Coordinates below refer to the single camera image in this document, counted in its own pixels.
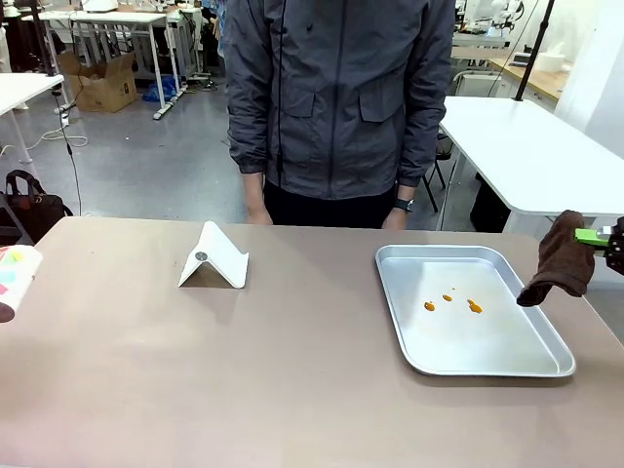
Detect brown cardboard box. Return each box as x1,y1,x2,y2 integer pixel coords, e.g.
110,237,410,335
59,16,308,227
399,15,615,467
57,51,138,114

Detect dark handbag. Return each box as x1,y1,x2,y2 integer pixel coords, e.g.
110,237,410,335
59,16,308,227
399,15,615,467
0,169,75,245

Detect person's left hand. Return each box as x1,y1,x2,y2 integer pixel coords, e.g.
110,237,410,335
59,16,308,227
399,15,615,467
382,208,409,231

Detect person's right hand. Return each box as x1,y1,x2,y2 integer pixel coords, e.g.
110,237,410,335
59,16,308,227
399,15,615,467
245,202,274,226

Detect silver metal tray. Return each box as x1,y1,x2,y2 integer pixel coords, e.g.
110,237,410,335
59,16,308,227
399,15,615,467
373,244,577,378

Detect person in grey jacket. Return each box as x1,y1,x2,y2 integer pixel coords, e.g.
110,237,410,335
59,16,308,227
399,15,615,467
226,0,457,201

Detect white table with wheeled legs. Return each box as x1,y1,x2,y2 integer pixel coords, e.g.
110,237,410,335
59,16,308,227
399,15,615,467
41,10,189,121

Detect black floor cable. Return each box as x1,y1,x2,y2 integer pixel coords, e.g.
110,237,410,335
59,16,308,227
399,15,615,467
51,82,90,215

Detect black folding chair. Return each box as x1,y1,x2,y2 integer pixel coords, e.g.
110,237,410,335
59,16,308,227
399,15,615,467
421,132,455,214

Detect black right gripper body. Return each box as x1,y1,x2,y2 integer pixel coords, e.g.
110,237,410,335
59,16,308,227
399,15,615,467
603,216,624,275

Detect white folded stand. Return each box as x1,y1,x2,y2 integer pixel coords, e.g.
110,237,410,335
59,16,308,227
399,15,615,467
176,219,251,291

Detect white side table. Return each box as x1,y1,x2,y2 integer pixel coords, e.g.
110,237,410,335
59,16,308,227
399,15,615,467
0,72,66,165

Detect person's right forearm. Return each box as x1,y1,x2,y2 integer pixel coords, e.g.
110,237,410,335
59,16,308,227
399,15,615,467
241,170,267,206

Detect blue plastic bag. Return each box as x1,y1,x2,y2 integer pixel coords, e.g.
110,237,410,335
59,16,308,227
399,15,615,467
142,75,179,104

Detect black trousers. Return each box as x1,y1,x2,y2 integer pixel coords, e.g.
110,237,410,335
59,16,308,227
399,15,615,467
262,178,397,230

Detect black stand pole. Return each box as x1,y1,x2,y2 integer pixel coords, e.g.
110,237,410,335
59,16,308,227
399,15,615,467
515,0,557,102

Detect pink-handled lint roller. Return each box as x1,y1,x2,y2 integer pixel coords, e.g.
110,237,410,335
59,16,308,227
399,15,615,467
0,245,45,326

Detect large white table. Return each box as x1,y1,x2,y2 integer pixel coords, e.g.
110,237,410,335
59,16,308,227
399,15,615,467
438,95,624,234

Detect dark brown cloth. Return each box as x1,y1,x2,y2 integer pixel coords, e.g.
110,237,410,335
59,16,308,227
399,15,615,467
516,210,597,308

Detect wooden desk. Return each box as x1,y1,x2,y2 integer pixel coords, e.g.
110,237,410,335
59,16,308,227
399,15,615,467
487,56,569,104

